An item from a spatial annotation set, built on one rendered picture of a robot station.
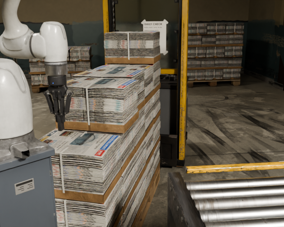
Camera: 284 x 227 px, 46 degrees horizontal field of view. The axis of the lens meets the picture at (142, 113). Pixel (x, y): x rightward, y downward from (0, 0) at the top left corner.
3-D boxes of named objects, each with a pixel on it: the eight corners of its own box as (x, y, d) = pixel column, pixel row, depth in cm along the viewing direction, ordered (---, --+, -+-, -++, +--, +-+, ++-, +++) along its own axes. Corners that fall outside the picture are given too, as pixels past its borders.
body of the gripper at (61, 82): (70, 74, 139) (71, 95, 142) (51, 73, 141) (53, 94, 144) (62, 76, 132) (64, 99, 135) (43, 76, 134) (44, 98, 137)
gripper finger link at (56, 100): (54, 89, 137) (51, 89, 137) (56, 115, 140) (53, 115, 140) (59, 88, 140) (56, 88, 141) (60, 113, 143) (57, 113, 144)
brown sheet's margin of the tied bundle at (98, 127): (94, 131, 169) (94, 123, 168) (112, 115, 196) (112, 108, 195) (124, 133, 165) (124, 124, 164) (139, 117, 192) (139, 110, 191)
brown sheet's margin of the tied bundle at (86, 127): (84, 130, 170) (83, 122, 169) (103, 115, 197) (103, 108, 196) (94, 131, 169) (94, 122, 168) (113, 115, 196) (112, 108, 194)
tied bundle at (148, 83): (91, 103, 229) (89, 69, 222) (105, 93, 256) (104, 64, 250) (145, 105, 220) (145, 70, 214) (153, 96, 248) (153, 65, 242)
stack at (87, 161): (38, 301, 170) (20, 149, 147) (109, 190, 279) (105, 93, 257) (110, 315, 162) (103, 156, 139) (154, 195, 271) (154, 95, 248)
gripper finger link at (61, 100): (61, 88, 140) (64, 88, 140) (63, 113, 143) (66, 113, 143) (56, 90, 136) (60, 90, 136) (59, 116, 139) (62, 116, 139)
